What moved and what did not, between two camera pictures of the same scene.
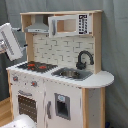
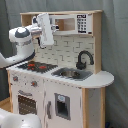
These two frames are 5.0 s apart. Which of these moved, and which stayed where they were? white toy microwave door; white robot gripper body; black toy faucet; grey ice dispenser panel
Moved: white robot gripper body
Stayed: black toy faucet; white toy microwave door; grey ice dispenser panel
